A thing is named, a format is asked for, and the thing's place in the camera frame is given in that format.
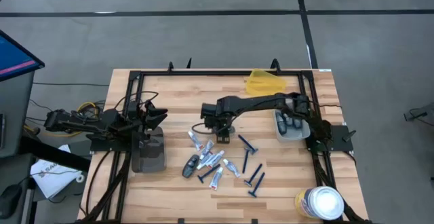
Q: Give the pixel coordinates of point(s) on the blue screen computer monitor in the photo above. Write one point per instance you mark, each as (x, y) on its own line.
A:
(13, 57)

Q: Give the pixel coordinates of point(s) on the white printed paper sheet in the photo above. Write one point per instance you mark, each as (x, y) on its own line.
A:
(51, 176)

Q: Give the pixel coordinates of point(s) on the dark translucent plastic bin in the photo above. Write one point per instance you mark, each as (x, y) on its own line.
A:
(149, 152)

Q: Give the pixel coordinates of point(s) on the yellow disinfecting wipes canister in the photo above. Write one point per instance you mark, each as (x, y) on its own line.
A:
(320, 203)

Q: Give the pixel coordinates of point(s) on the blue disposable razor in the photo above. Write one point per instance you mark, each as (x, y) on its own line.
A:
(247, 144)
(208, 173)
(245, 160)
(256, 185)
(253, 175)

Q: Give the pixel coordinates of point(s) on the white travel toothpaste tube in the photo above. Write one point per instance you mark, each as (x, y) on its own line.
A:
(215, 159)
(207, 148)
(204, 162)
(231, 167)
(216, 178)
(195, 140)

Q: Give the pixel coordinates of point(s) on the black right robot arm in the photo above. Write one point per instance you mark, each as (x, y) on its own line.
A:
(257, 102)

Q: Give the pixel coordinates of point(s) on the black metal table frame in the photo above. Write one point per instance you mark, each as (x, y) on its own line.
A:
(220, 72)

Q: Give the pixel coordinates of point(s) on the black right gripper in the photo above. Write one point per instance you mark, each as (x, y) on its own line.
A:
(210, 111)

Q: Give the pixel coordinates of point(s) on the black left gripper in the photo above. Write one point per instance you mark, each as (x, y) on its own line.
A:
(139, 115)

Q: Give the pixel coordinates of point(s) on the black computer mouse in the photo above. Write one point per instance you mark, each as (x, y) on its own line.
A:
(9, 200)

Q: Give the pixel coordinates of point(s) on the light grey plastic bin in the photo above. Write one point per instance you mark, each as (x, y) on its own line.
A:
(291, 134)

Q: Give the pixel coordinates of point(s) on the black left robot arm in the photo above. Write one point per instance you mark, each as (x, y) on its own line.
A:
(84, 124)

